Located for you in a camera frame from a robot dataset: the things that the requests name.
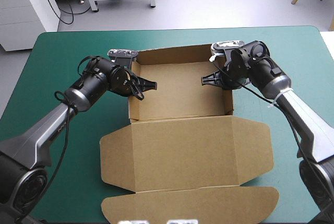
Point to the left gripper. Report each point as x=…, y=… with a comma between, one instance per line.
x=121, y=80

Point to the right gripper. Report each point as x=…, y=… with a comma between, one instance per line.
x=237, y=72

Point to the brown cardboard box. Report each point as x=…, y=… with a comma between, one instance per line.
x=182, y=153

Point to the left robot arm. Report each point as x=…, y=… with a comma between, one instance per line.
x=34, y=140

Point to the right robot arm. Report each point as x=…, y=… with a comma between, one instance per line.
x=300, y=119

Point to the white cabinet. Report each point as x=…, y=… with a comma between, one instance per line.
x=21, y=12

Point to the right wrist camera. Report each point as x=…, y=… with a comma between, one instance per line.
x=227, y=44

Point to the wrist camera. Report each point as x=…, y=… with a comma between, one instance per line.
x=227, y=44
x=122, y=52

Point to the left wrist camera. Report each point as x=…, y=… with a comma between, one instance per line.
x=122, y=52

